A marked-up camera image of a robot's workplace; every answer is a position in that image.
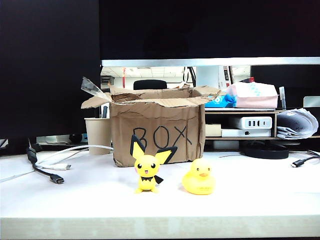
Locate brown cardboard box marked BOX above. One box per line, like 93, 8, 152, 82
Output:
80, 84, 222, 168

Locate small beige box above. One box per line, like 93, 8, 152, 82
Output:
204, 124, 222, 138

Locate black office chair back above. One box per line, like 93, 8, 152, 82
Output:
133, 79, 168, 91

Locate yellow Pichu figure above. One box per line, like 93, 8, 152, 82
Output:
129, 134, 178, 195

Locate blue tissue pack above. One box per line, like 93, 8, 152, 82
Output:
204, 92, 237, 109

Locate beige paper cup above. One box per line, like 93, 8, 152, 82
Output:
84, 117, 113, 156

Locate yellow rubber duck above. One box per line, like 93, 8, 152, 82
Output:
181, 158, 216, 196

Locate clear tape strip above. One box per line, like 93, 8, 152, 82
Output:
80, 76, 111, 97

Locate wooden desk shelf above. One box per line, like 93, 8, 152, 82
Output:
204, 107, 320, 141

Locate white Mac mini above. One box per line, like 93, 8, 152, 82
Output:
220, 128, 272, 138

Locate black ball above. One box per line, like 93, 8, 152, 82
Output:
68, 132, 83, 145

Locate white multiport charger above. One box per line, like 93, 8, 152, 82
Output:
234, 116, 273, 130

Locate large black monitor silver edge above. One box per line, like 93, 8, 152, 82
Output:
98, 0, 320, 68

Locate pink tissue pack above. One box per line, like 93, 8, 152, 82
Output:
226, 81, 279, 109

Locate white power strip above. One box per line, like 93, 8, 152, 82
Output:
35, 134, 88, 146

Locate small clear spray bottle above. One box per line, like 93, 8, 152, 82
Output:
278, 86, 286, 110

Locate stack of curled papers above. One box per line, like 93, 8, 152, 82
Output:
276, 107, 319, 140

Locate dark background monitor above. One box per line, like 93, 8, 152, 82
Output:
249, 65, 320, 110

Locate hanging black cables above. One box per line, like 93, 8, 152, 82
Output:
182, 66, 197, 87

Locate thick white USB cable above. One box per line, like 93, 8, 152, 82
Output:
33, 144, 115, 171

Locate black HDMI cable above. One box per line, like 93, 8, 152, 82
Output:
25, 143, 65, 185

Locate thin black connector cable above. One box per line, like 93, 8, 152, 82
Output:
291, 149, 320, 168

